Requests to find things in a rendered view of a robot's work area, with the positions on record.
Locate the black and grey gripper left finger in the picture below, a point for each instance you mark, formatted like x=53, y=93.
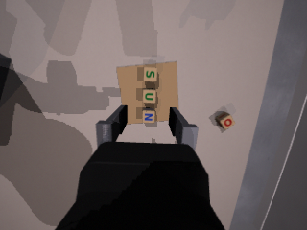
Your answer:
x=114, y=125

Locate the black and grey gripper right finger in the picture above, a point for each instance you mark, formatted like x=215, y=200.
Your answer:
x=184, y=132

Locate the tan flat mat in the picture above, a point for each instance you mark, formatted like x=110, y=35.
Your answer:
x=131, y=88

